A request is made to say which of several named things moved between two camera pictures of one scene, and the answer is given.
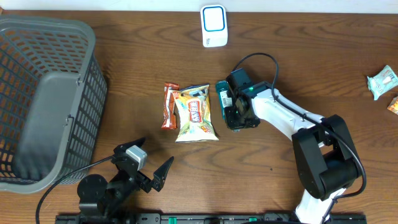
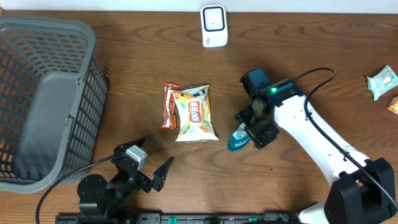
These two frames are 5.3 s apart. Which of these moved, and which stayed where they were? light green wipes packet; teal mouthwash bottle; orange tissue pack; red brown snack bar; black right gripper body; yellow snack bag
Moved: teal mouthwash bottle; black right gripper body
Stayed: red brown snack bar; orange tissue pack; yellow snack bag; light green wipes packet
